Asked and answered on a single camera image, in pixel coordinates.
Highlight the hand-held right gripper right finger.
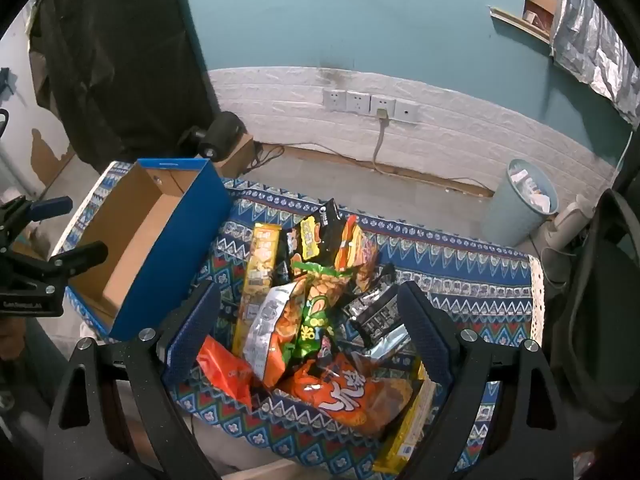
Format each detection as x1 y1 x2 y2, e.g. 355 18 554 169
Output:
390 281 575 480

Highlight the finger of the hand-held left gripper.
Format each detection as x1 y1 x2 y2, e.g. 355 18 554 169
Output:
0 196 74 256
47 241 109 288

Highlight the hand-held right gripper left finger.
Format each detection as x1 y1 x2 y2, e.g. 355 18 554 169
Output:
44 280 223 480

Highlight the black silver snack packet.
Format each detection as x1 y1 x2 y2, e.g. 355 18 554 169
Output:
342 262 413 361

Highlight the small plain orange packet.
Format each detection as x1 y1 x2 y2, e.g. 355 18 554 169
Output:
196 336 256 411

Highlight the blue cardboard box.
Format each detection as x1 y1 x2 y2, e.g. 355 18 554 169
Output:
65 157 233 342

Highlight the silver-backed orange chip packet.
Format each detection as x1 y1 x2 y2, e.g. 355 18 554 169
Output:
243 282 308 388

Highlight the long yellow cracker packet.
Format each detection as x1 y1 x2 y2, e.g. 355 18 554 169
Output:
232 223 282 356

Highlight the large orange chips packet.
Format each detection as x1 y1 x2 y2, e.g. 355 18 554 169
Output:
277 337 415 438

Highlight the red yellow peanut packet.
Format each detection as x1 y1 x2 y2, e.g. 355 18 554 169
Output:
334 215 379 293

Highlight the green broad bean packet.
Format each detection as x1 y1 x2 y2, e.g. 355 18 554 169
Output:
282 260 353 376

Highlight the black snack packet yellow label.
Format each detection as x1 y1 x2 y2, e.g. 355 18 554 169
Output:
274 199 351 286

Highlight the blue patterned tablecloth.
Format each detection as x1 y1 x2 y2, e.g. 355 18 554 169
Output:
52 160 543 480

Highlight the white door peeling paint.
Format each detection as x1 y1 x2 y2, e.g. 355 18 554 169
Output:
0 10 76 201

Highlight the pale blue trash bin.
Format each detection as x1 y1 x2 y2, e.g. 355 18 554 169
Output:
482 158 560 248

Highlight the white plastic appliance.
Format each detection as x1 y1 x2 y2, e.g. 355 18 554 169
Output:
542 195 598 286

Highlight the black hanging cloth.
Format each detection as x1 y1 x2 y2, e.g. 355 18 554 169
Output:
27 0 221 173

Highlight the small brown cardboard box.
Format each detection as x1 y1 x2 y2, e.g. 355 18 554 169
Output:
215 132 257 179

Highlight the black chair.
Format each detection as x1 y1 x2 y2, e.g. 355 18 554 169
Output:
542 187 640 421

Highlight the wooden window sill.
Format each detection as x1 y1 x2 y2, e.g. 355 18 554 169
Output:
489 5 553 46

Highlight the silver foil sheet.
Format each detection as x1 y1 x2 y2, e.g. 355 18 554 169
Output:
550 0 640 126

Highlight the black power cable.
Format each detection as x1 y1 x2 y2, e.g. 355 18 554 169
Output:
252 142 286 171

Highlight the white plug and cable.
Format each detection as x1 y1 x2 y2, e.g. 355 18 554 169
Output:
372 107 496 196

